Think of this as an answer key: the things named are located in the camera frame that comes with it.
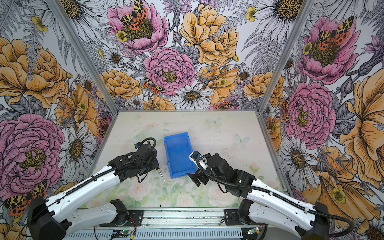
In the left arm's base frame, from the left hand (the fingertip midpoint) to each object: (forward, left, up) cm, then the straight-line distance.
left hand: (155, 166), depth 79 cm
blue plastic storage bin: (+17, -10, -10) cm, 22 cm away
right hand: (-5, -21, +6) cm, 23 cm away
